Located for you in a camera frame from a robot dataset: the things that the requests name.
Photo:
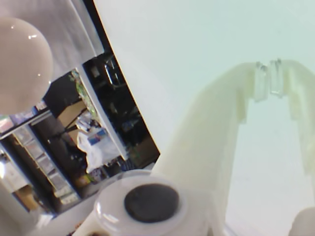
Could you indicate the googly eye sticker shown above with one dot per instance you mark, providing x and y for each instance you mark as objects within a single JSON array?
[{"x": 151, "y": 204}]

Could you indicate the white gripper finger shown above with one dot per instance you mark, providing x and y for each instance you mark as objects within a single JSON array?
[
  {"x": 301, "y": 98},
  {"x": 206, "y": 137}
]

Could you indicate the small parts drawer cabinet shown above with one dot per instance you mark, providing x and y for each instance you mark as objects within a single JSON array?
[{"x": 46, "y": 167}]

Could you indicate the white plastic bag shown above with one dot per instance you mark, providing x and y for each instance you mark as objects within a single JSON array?
[{"x": 98, "y": 152}]

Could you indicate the white post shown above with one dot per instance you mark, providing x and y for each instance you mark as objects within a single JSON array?
[{"x": 103, "y": 115}]

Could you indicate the tan cardboard board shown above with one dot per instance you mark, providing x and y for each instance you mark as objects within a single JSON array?
[{"x": 73, "y": 114}]

